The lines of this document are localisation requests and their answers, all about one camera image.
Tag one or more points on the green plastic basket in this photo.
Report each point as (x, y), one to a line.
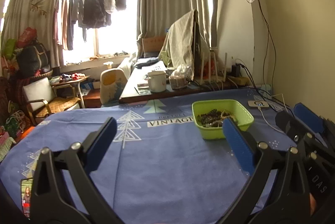
(244, 117)

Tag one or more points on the dark wooden desk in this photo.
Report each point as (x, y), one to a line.
(137, 88)

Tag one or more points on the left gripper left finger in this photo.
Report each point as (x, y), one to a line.
(51, 201)

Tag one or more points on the grey left curtain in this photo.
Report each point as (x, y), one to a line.
(39, 15)

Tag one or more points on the smartphone with lit screen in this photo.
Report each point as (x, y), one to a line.
(26, 187)

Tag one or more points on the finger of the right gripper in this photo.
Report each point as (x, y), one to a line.
(312, 120)
(293, 128)

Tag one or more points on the white enamel mug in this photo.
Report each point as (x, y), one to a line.
(157, 81)

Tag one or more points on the hanging dark clothes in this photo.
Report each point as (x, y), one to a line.
(87, 14)

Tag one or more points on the purple bead jewelry pile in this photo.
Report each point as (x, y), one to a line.
(214, 118)

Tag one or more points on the black duffel bag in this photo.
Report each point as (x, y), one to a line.
(33, 59)

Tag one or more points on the plastic wrapped container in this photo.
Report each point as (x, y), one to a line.
(180, 77)

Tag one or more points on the red bag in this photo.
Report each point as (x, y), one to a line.
(26, 37)

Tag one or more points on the blue patterned tablecloth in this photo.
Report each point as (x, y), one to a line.
(158, 169)

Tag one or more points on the white yellow chair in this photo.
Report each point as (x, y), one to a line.
(112, 83)

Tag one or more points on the black power adapter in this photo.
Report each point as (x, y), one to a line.
(236, 70)

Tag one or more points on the small folding table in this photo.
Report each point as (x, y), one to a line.
(75, 85)

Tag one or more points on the cloth covered monitor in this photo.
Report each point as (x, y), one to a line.
(184, 45)

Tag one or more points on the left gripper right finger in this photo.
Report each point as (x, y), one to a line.
(288, 201)

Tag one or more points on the wooden armchair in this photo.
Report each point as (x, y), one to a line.
(42, 100)

